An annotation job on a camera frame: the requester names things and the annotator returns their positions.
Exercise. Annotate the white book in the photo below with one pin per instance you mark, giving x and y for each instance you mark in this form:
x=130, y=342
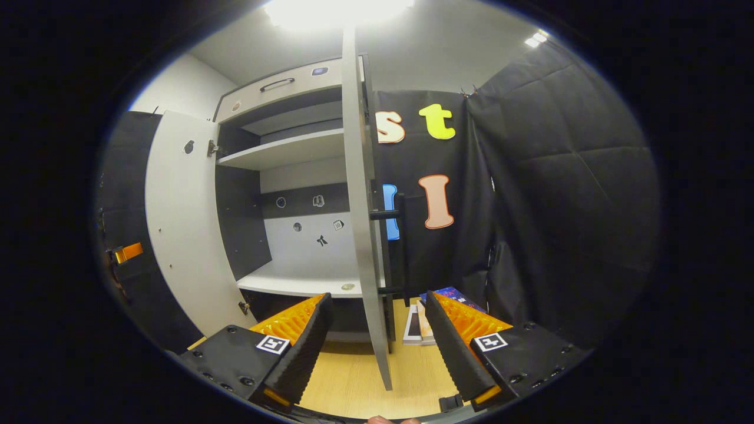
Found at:
x=415, y=327

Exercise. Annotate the blue book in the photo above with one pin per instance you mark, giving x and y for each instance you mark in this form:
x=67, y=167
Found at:
x=456, y=294

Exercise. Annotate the black cloth clip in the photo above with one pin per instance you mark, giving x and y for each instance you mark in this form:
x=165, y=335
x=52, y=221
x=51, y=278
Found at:
x=469, y=91

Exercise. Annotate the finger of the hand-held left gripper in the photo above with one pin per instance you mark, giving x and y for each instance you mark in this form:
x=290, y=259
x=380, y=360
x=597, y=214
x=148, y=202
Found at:
x=129, y=252

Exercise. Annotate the large ceiling light panel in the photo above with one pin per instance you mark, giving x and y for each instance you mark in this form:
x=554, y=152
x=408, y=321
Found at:
x=336, y=12

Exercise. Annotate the small ceiling light panel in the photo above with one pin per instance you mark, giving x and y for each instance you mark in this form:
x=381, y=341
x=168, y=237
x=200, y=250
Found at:
x=536, y=39

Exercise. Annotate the metal door hinge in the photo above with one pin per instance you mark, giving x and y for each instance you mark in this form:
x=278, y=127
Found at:
x=212, y=148
x=244, y=307

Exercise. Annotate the grey cabinet door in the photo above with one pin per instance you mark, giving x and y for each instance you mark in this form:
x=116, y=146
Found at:
x=188, y=235
x=359, y=206

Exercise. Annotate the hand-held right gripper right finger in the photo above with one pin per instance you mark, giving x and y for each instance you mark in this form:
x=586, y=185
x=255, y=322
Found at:
x=450, y=353

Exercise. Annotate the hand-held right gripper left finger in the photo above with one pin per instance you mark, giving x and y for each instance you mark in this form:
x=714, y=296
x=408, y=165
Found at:
x=306, y=353

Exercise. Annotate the grey double-door shoe cabinet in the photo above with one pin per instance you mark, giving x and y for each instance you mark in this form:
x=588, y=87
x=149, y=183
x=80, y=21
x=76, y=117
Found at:
x=294, y=153

